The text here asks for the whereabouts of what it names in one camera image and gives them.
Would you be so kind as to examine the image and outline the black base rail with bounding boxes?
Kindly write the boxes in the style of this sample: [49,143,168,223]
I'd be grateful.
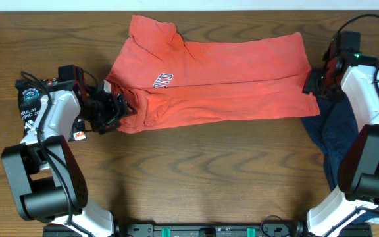
[42,218,373,237]

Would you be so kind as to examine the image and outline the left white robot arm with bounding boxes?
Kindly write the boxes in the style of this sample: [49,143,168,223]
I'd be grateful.
[1,88,128,236]

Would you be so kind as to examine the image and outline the folded black printed shirt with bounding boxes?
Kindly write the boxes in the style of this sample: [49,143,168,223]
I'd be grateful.
[15,80,87,142]

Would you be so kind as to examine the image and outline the navy blue garment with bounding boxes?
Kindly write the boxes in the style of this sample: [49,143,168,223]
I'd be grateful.
[300,47,379,224]

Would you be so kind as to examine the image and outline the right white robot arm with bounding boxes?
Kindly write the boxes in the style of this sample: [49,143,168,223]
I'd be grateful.
[298,50,379,236]

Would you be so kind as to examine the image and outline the orange soccer t-shirt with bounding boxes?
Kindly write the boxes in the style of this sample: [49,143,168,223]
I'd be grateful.
[107,16,320,134]

